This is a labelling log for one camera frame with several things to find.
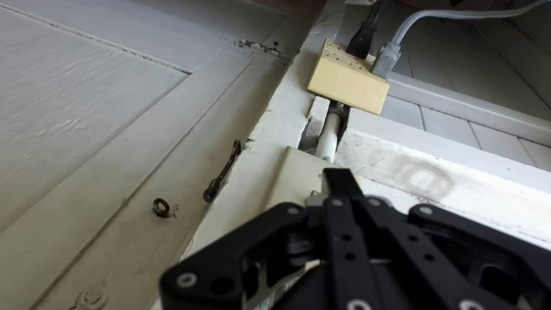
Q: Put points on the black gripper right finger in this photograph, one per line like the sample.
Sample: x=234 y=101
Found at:
x=435 y=258

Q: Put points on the black power plug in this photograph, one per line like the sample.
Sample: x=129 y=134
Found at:
x=363 y=34

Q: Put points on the black door hook latch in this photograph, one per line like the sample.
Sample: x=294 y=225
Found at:
x=220 y=174

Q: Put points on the metal eye screw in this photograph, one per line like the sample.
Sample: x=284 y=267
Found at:
x=162 y=206

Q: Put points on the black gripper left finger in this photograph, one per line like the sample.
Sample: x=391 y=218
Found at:
x=251 y=251

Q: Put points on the white conduit pipe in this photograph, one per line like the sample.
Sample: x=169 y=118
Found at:
x=330 y=134

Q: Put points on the white wooden door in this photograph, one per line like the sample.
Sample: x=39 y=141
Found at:
x=103 y=113

